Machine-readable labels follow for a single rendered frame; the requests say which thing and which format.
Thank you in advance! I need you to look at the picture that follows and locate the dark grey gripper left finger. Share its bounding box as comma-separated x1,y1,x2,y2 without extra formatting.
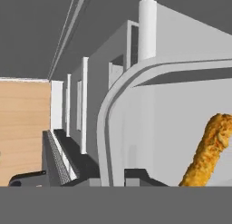
62,166,102,188

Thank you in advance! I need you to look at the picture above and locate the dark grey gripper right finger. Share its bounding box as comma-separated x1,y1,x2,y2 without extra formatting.
123,168,170,188

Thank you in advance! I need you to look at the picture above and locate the orange yellow squash piece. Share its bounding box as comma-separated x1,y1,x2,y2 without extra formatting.
178,112,232,188

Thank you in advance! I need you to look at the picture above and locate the black curved object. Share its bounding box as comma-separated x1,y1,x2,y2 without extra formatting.
7,170,48,188

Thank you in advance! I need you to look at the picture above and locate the white long bar handle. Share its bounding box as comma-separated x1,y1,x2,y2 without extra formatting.
65,73,73,138
80,56,90,155

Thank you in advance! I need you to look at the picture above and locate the white cylindrical door handle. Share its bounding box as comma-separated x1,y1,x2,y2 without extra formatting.
138,0,159,62

